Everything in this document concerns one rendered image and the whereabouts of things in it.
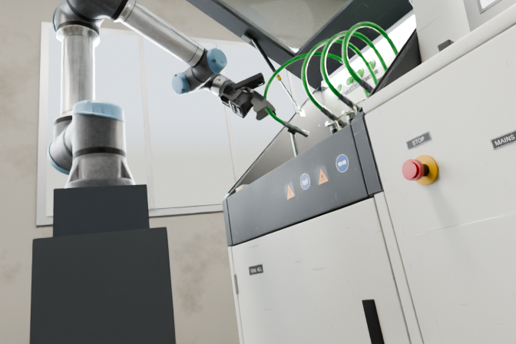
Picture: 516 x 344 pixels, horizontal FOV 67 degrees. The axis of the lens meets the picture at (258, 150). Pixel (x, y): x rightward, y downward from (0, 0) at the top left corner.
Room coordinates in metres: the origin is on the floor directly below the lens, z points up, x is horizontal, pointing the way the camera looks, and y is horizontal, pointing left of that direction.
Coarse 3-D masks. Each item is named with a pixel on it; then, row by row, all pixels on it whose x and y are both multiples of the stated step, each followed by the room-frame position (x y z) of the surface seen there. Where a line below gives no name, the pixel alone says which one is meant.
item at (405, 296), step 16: (384, 192) 0.74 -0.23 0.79; (384, 208) 0.75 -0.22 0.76; (384, 224) 0.76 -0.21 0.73; (400, 256) 0.74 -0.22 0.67; (400, 272) 0.75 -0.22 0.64; (400, 288) 0.76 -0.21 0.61; (240, 320) 1.31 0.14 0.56; (416, 320) 0.74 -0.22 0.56; (240, 336) 1.32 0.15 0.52; (416, 336) 0.75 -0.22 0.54
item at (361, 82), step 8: (360, 24) 0.94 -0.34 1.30; (368, 24) 0.96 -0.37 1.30; (352, 32) 0.92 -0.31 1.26; (384, 32) 0.99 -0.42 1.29; (344, 40) 0.90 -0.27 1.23; (344, 48) 0.89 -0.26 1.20; (392, 48) 1.01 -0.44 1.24; (344, 56) 0.89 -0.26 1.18; (344, 64) 0.90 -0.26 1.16; (352, 72) 0.90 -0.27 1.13; (360, 80) 0.91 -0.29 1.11; (368, 88) 0.92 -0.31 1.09
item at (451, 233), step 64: (448, 0) 0.81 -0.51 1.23; (512, 64) 0.50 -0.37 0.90; (384, 128) 0.71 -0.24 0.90; (448, 128) 0.60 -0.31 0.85; (512, 128) 0.53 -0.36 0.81; (448, 192) 0.63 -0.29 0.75; (512, 192) 0.55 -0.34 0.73; (448, 256) 0.66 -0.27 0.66; (512, 256) 0.58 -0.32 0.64; (448, 320) 0.69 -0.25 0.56; (512, 320) 0.60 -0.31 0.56
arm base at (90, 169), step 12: (84, 156) 0.80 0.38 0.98; (96, 156) 0.80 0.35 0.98; (108, 156) 0.81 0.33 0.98; (120, 156) 0.83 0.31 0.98; (72, 168) 0.81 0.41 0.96; (84, 168) 0.79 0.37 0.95; (96, 168) 0.79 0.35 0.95; (108, 168) 0.80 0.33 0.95; (120, 168) 0.83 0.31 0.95; (72, 180) 0.80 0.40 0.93; (84, 180) 0.78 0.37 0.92; (96, 180) 0.78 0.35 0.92; (108, 180) 0.79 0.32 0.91; (120, 180) 0.81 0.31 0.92; (132, 180) 0.85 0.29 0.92
